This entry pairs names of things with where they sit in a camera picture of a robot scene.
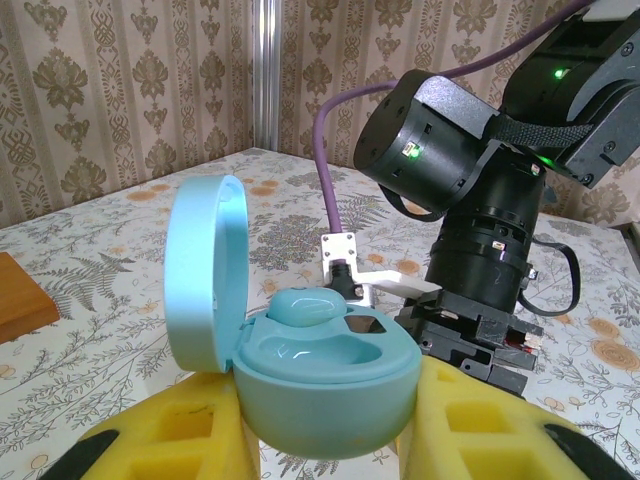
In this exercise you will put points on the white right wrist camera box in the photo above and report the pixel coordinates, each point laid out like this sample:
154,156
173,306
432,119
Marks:
340,245

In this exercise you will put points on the floral patterned table cover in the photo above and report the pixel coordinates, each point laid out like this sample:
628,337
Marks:
125,280

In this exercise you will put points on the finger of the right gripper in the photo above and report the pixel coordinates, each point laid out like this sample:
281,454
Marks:
460,361
510,381

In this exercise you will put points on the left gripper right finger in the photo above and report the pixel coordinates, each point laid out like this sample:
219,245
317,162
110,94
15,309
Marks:
475,440

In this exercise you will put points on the light blue earbud case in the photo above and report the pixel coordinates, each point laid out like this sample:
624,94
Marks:
320,410

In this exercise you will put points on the aluminium frame post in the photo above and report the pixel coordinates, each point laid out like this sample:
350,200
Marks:
266,75

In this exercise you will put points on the teal earbud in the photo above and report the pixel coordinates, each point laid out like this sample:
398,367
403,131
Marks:
305,307

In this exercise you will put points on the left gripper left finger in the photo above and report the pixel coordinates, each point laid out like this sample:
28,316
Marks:
190,440

